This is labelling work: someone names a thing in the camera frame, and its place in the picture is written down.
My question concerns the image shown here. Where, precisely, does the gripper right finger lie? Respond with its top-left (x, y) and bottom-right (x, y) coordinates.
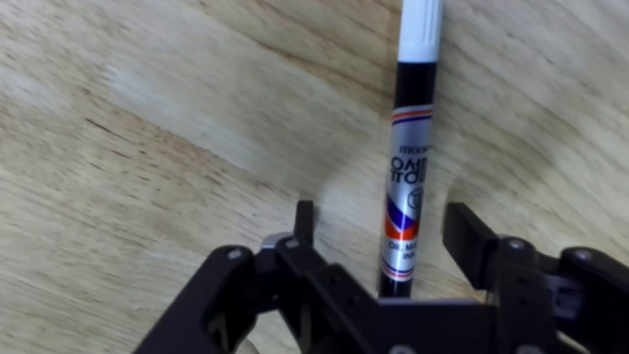
top-left (441, 202), bottom-right (629, 354)

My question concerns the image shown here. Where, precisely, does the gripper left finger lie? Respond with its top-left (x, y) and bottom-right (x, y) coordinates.
top-left (132, 200), bottom-right (389, 354)

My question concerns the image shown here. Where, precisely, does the black and silver marker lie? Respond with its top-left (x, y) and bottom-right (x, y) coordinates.
top-left (378, 0), bottom-right (444, 298)

